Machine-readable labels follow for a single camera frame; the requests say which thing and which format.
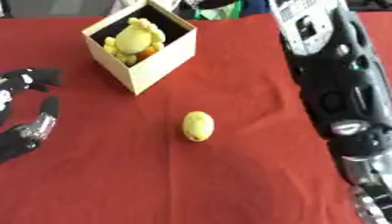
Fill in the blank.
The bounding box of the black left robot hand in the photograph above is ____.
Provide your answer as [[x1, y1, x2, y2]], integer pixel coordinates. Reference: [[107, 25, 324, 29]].
[[0, 67, 63, 165]]

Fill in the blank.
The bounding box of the tan cardboard box black inside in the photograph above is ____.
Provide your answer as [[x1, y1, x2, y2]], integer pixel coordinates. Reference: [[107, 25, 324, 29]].
[[80, 0, 200, 96]]

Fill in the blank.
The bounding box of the yellow soft toy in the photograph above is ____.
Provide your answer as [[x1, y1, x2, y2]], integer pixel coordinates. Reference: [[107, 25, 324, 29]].
[[102, 17, 167, 67]]

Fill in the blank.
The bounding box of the yellow toy lemon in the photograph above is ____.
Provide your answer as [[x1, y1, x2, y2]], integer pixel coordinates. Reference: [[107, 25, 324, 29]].
[[180, 110, 216, 144]]

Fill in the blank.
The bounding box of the person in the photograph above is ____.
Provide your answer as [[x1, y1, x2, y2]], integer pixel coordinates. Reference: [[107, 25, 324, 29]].
[[172, 0, 273, 21]]

